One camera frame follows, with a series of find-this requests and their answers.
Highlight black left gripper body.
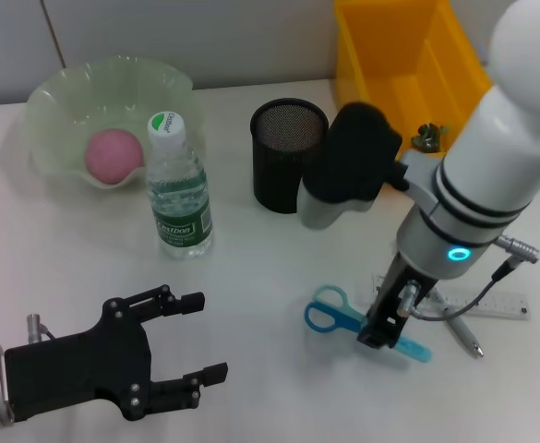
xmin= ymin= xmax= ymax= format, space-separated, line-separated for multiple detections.
xmin=5 ymin=296 xmax=154 ymax=424

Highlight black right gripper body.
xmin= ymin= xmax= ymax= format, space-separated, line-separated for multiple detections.
xmin=365 ymin=251 xmax=440 ymax=333

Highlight blue scissors with sheath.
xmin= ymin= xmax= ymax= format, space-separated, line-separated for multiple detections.
xmin=303 ymin=284 xmax=434 ymax=365

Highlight silver ballpoint pen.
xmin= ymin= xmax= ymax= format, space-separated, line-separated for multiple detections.
xmin=437 ymin=288 xmax=486 ymax=359

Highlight clear plastic ruler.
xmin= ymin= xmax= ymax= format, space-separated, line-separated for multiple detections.
xmin=371 ymin=272 xmax=533 ymax=322

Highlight clear water bottle green label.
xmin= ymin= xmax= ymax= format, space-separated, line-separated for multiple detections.
xmin=147 ymin=112 xmax=215 ymax=259

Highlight pink peach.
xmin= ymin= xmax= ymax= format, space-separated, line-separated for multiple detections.
xmin=84 ymin=128 xmax=145 ymax=186

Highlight black mesh pen holder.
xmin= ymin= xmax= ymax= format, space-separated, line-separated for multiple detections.
xmin=249 ymin=97 xmax=330 ymax=214

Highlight pale green wavy glass bowl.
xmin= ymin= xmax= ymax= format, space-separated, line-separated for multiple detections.
xmin=22 ymin=54 xmax=206 ymax=190

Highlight yellow plastic bin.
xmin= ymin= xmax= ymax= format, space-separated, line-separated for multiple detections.
xmin=333 ymin=0 xmax=493 ymax=158

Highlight left arm cable with connector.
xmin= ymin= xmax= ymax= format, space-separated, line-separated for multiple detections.
xmin=24 ymin=313 xmax=56 ymax=342

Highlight arm cable with connector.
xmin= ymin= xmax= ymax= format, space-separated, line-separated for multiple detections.
xmin=24 ymin=313 xmax=56 ymax=342
xmin=398 ymin=234 xmax=540 ymax=321

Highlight right arm cable with connector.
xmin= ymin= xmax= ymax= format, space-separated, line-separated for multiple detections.
xmin=398 ymin=234 xmax=540 ymax=321

